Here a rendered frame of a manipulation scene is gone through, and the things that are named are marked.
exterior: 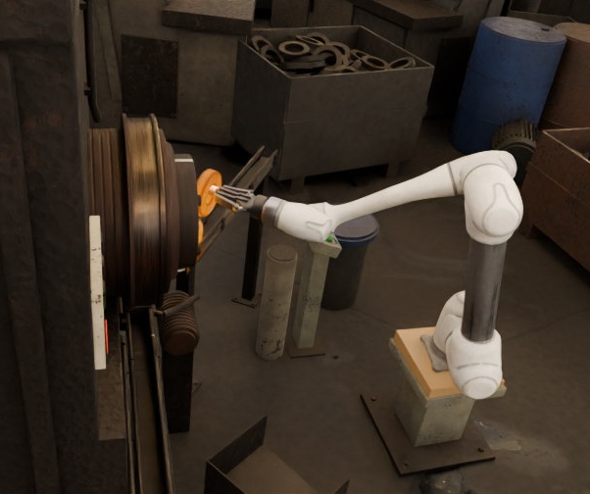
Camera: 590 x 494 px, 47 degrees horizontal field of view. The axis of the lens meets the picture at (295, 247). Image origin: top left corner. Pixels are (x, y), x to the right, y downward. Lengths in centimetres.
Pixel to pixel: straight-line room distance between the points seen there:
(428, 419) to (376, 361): 51
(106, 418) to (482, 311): 114
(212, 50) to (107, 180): 285
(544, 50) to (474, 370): 299
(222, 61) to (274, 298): 200
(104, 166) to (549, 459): 207
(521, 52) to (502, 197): 298
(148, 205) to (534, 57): 366
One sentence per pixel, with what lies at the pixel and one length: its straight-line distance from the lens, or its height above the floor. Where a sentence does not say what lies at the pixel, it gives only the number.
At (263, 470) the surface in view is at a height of 60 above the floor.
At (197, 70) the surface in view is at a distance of 434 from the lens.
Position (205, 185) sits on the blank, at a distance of 212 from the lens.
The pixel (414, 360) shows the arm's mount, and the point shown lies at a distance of 246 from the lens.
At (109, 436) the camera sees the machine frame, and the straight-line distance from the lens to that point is 148.
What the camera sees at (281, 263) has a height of 51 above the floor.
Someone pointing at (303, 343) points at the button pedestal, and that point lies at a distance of 296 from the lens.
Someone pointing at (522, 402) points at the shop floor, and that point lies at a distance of 308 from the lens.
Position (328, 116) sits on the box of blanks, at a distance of 395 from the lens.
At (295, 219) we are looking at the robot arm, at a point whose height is 94.
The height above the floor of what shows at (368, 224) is 43.
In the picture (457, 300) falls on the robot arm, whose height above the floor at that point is 65.
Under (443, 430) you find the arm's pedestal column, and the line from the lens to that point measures 269.
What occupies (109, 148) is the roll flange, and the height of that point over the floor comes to 131.
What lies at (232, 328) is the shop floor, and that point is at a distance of 304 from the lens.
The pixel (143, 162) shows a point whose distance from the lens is 149.
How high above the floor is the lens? 200
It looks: 34 degrees down
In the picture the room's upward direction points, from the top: 8 degrees clockwise
